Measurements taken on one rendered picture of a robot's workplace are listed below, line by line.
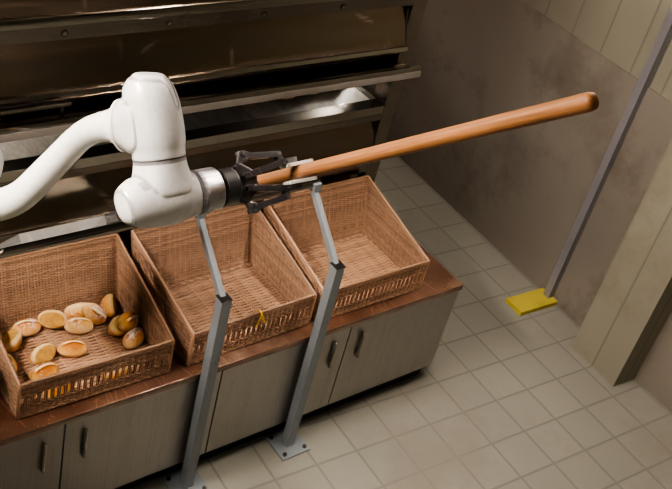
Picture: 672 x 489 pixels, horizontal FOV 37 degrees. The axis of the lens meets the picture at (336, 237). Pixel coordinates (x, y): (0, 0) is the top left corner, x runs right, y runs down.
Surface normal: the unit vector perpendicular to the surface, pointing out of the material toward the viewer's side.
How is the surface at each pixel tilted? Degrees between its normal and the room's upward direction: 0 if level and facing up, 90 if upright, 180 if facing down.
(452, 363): 0
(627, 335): 90
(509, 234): 90
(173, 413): 90
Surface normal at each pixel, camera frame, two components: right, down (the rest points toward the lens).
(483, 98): -0.82, 0.17
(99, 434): 0.59, 0.58
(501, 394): 0.22, -0.79
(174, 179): 0.59, 0.05
